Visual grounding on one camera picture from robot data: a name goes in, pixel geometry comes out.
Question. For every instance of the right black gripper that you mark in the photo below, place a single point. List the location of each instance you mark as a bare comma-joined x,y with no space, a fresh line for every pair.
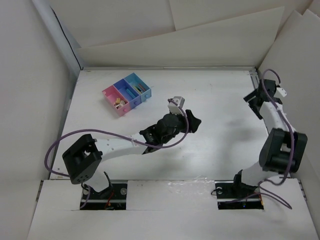
249,98

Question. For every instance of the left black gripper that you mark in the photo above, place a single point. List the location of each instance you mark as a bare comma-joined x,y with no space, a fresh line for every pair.
193,122

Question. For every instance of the orange pink pen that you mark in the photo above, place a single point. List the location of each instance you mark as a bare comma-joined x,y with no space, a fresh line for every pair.
141,87

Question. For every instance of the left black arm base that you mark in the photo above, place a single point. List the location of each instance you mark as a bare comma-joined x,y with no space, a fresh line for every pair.
113,198

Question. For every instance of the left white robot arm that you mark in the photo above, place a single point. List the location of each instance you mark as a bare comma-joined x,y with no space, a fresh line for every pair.
83,157

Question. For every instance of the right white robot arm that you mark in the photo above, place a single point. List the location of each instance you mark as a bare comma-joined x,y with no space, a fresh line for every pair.
250,175

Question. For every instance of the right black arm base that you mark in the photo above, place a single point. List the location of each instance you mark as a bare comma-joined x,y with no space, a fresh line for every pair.
235,195

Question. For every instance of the light blue plastic bin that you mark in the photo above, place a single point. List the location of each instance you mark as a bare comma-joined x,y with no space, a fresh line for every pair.
133,80

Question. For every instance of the dark blue plastic bin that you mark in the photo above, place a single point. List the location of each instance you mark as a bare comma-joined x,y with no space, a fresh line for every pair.
121,85

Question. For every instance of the pink plastic bin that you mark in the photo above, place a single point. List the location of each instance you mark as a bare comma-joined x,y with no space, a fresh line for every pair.
110,94

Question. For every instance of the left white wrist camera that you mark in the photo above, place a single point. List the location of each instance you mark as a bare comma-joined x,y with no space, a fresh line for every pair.
175,105

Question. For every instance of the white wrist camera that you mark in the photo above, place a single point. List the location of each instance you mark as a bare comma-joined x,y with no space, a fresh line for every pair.
280,93
175,105

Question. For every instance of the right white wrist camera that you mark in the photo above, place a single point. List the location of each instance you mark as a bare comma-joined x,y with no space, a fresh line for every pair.
280,93

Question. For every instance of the aluminium rail right side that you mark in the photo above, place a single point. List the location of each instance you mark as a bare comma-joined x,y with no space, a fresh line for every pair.
284,146

